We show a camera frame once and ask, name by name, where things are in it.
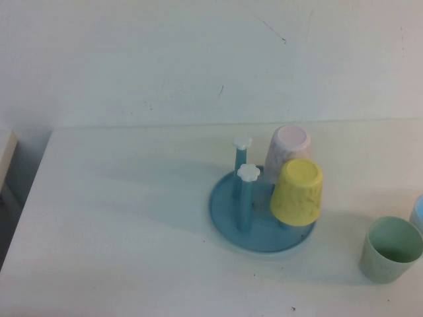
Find beige board edge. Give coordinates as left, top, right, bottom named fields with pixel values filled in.
left=0, top=129, right=20, bottom=195

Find green plastic cup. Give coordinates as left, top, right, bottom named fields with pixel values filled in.
left=359, top=216, right=423, bottom=284

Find blue plastic cup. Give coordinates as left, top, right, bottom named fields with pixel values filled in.
left=409, top=194, right=423, bottom=229

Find pink plastic cup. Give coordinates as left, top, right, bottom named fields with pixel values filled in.
left=266, top=125, right=313, bottom=186

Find blue cup stand white caps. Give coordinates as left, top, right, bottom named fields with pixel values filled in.
left=209, top=134, right=317, bottom=254

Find yellow plastic cup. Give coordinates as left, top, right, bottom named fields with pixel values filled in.
left=270, top=158, right=324, bottom=228

